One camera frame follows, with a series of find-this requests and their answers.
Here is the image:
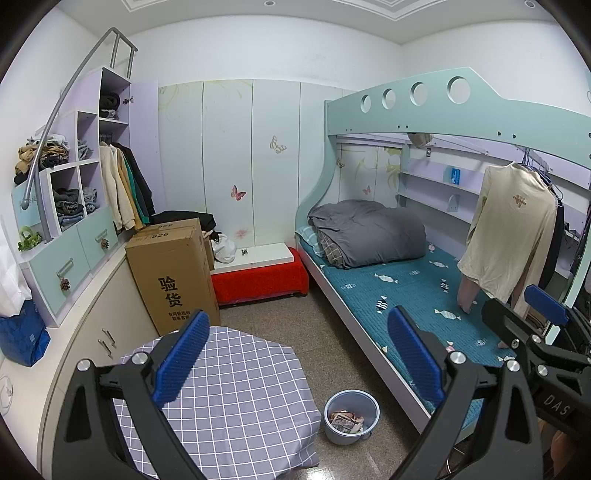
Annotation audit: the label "white curtain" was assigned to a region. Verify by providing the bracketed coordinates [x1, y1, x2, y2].
[0, 231, 33, 319]

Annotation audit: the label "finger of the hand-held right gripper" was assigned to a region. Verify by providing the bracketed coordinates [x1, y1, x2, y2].
[481, 298, 556, 376]
[524, 284, 591, 345]

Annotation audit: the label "bed with teal mattress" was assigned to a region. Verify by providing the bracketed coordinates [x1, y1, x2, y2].
[294, 67, 591, 435]

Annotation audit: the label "grey metal handrail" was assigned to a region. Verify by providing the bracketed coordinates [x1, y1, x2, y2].
[22, 27, 139, 212]

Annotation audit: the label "purple checked table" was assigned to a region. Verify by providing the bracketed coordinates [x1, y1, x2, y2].
[113, 325, 321, 480]

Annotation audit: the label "hanging jackets on rack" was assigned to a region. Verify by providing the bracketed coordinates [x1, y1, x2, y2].
[117, 142, 156, 227]

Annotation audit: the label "pile of folded clothes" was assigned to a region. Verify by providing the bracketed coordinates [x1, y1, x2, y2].
[13, 134, 70, 185]

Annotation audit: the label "white plastic bag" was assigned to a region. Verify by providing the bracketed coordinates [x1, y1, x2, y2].
[211, 233, 237, 264]

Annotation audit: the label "blue bag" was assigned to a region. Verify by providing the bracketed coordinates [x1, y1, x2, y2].
[0, 300, 51, 367]

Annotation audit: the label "blue striped pillow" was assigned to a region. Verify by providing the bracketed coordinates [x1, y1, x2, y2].
[295, 225, 326, 258]

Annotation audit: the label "dark hanging garment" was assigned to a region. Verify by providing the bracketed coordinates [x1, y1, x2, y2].
[538, 178, 566, 289]

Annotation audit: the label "pile of discarded wrappers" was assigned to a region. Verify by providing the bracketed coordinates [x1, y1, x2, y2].
[329, 408, 365, 435]

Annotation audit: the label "light blue trash bin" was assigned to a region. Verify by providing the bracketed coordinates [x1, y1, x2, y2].
[323, 390, 382, 446]

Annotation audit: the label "grey duvet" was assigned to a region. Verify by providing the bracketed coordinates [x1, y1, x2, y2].
[308, 199, 428, 270]

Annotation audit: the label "folded jeans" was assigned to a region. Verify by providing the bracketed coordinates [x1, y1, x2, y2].
[52, 187, 85, 227]

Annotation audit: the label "black folded clothes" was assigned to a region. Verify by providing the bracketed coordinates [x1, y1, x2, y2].
[99, 92, 121, 121]

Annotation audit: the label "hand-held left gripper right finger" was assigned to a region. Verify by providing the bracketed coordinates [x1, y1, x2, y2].
[387, 305, 546, 480]

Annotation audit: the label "red storage bench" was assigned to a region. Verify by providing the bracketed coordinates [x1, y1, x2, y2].
[210, 242, 309, 308]

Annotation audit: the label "large brown cardboard box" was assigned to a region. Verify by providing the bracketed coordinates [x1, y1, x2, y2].
[124, 218, 221, 337]

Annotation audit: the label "white low cabinet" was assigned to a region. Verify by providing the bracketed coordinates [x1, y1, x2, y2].
[0, 249, 162, 480]

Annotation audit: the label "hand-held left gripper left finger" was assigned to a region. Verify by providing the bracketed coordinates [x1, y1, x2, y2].
[39, 310, 211, 480]

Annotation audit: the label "green hanging garment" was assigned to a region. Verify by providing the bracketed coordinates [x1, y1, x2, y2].
[127, 157, 145, 229]

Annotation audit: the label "black cloth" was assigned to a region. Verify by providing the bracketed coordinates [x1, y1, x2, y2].
[150, 210, 218, 241]

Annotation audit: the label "teal wardrobe shelf unit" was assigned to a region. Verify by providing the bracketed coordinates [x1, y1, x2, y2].
[11, 67, 160, 328]

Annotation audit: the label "beige hanging shirt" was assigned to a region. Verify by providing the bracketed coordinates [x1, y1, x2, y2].
[457, 161, 559, 319]

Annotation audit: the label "person's right hand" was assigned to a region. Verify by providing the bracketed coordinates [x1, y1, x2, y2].
[538, 415, 571, 480]

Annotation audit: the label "lavender wall shelf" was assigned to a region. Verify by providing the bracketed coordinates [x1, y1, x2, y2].
[397, 166, 485, 217]

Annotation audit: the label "small green plant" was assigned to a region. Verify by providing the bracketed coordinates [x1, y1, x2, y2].
[17, 226, 42, 252]

